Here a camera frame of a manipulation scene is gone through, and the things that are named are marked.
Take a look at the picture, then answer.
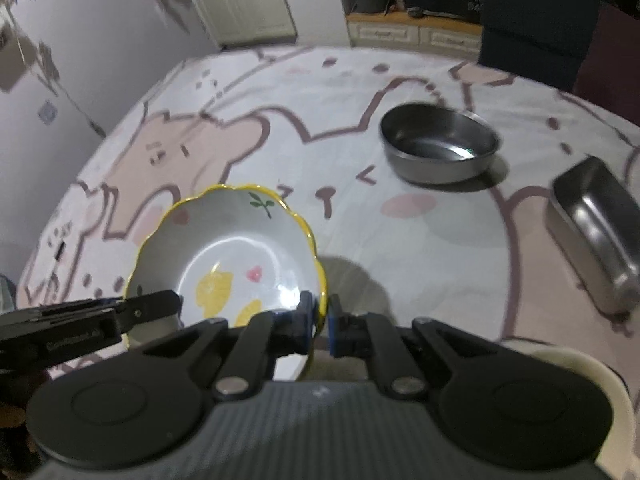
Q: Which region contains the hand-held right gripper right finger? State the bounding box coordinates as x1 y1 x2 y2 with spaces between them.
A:
327 294 482 402

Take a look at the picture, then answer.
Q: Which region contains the white kitchen base cabinet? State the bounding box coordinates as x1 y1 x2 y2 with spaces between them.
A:
182 0 299 51

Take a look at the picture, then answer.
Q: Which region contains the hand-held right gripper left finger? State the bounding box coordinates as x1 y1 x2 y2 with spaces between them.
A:
140 291 318 402

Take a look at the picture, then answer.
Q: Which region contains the steel rectangular tray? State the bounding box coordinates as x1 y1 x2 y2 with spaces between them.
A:
546 156 640 313

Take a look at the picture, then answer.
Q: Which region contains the yellow-rimmed lemon print bowl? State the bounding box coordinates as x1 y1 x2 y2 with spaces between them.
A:
122 185 331 383

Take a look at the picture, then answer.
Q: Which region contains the low wooden-top drawer cabinet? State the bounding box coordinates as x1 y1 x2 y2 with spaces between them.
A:
346 12 484 59

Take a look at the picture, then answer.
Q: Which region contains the dark upholstered chair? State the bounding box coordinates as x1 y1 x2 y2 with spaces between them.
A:
477 0 601 93

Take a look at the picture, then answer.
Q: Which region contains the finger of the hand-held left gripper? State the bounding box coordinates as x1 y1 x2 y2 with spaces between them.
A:
117 289 182 334
39 298 126 317

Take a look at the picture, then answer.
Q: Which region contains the maroon chair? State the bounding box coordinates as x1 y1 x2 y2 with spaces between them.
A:
570 0 640 126

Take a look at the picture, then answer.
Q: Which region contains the cream bowl with handles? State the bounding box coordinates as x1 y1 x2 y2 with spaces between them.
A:
500 339 629 466

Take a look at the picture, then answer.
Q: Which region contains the pink cartoon printed tablecloth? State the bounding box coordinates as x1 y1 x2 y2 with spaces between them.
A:
15 45 640 391

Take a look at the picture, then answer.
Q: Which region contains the round steel bowl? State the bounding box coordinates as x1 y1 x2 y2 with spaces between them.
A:
379 103 501 184

